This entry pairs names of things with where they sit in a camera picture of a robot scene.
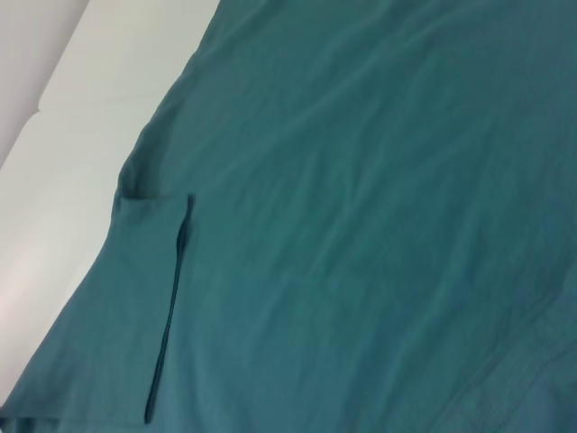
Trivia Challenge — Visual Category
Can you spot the teal blue t-shirt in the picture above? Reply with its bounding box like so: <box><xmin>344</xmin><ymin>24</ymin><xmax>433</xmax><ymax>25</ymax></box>
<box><xmin>0</xmin><ymin>0</ymin><xmax>577</xmax><ymax>433</ymax></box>

